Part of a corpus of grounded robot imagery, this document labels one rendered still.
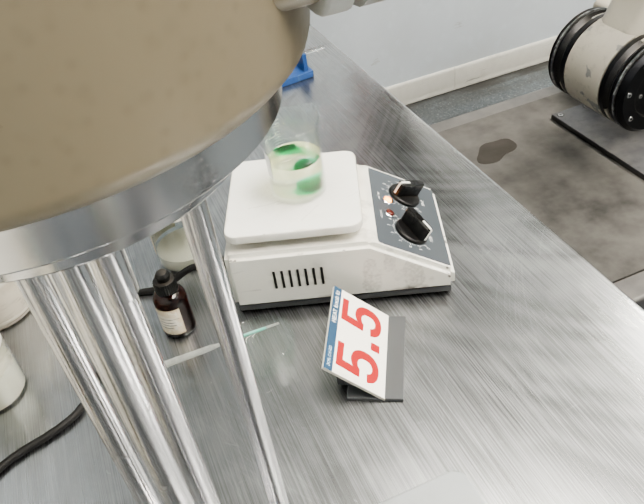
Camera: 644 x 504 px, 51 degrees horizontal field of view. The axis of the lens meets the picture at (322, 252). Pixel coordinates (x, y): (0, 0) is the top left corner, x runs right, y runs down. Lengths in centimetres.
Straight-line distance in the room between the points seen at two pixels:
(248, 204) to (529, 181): 92
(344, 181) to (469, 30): 194
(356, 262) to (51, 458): 29
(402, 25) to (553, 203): 115
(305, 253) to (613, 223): 87
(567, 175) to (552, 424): 98
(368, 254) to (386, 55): 183
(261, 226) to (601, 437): 31
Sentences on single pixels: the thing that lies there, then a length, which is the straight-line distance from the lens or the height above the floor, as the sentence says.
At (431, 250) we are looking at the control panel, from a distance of 61.
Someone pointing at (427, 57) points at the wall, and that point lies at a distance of 247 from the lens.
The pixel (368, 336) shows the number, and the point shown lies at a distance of 57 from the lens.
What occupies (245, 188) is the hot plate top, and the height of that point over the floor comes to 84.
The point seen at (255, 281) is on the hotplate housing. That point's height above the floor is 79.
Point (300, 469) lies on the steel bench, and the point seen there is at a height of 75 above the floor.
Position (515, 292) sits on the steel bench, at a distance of 64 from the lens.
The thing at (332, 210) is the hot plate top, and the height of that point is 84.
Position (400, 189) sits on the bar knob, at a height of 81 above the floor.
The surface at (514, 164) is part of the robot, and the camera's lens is 150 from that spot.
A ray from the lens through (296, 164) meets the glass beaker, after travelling 58.
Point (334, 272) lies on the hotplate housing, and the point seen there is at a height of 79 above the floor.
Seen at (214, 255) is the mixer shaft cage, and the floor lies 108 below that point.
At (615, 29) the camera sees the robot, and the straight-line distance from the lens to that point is 137.
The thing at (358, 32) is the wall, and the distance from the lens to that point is 231.
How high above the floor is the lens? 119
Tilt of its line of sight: 40 degrees down
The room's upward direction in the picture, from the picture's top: 8 degrees counter-clockwise
